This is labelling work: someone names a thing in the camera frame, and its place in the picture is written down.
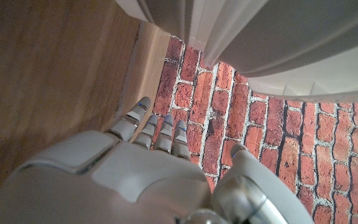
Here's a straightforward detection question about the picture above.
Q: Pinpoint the white grey collapsible bucket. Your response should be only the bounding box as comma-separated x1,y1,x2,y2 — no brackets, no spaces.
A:
115,0,358,103

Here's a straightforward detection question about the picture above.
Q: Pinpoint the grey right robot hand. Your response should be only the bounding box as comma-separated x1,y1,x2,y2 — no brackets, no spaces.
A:
0,96,315,224

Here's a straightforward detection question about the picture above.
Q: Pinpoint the red brick printed backdrop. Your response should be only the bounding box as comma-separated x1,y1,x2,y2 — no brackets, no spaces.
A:
152,35,358,224

